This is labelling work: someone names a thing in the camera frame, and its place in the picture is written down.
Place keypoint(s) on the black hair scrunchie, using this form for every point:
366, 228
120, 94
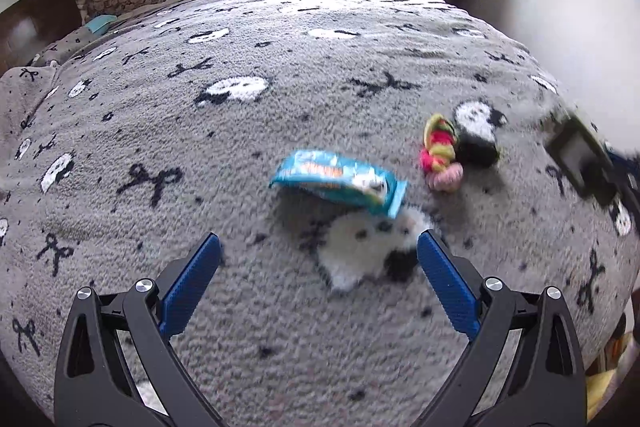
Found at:
478, 150

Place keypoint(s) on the dark green square bottle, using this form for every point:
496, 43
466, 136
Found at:
579, 155

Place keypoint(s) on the grey patterned fleece blanket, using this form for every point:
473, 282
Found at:
172, 125

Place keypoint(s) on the light blue small item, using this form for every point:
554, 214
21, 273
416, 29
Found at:
99, 25

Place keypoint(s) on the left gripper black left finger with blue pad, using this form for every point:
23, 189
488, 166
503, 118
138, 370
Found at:
93, 385

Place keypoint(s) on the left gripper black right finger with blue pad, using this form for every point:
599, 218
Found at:
546, 383

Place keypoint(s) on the brown wooden headboard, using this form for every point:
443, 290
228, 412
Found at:
28, 26

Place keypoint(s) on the grey patterned pillow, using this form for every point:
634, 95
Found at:
24, 88

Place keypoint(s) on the blue snack wrapper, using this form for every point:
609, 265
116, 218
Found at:
344, 180

